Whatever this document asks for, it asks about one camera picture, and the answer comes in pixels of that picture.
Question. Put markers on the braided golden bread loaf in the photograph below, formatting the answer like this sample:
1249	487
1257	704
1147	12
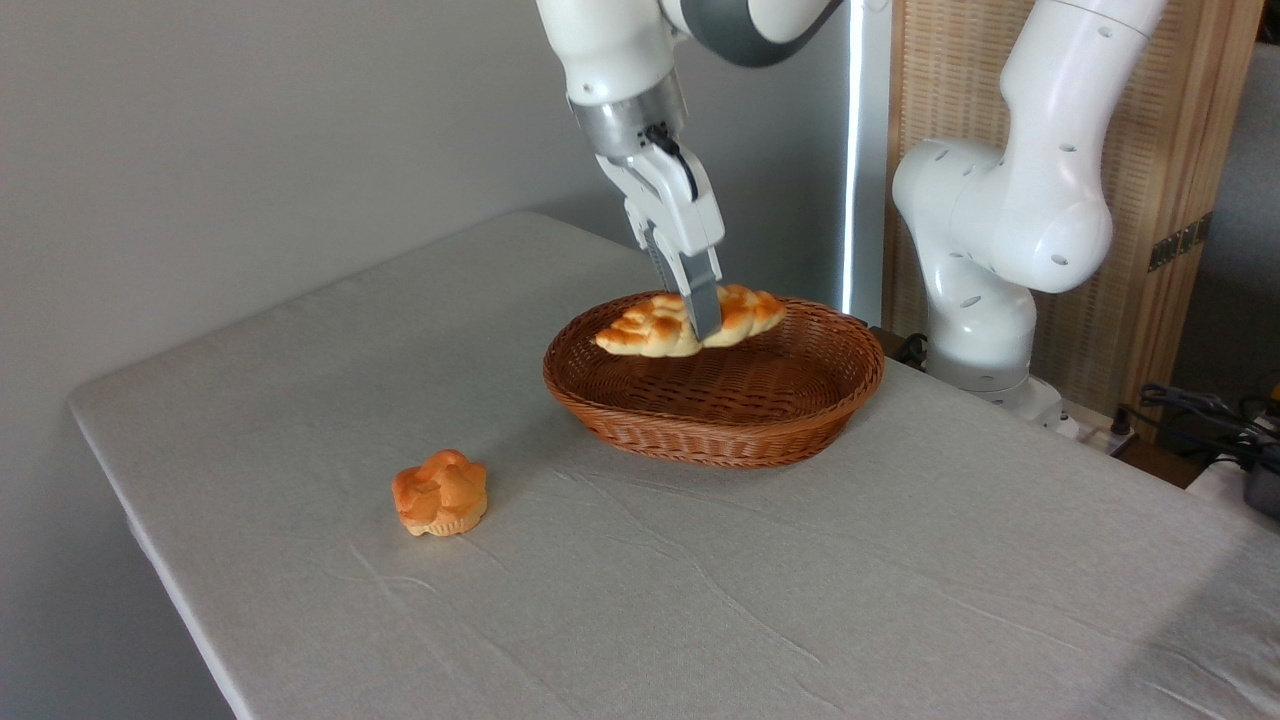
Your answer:
650	335

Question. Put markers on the metal screen hinge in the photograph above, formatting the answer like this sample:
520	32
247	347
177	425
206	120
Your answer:
1180	242

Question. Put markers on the grey tablecloth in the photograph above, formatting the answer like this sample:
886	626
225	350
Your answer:
800	580

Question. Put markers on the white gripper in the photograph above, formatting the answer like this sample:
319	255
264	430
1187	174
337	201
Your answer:
680	205

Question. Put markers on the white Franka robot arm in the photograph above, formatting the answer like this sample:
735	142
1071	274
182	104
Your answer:
1040	200

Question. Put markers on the brown oval wicker basket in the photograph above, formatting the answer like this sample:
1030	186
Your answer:
720	440

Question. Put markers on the flower-shaped orange bread bun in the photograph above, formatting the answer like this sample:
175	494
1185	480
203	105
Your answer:
438	495

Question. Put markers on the white vertical post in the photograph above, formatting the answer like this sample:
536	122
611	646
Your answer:
870	150

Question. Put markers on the wooden folding screen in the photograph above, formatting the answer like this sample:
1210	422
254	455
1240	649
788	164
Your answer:
1180	120

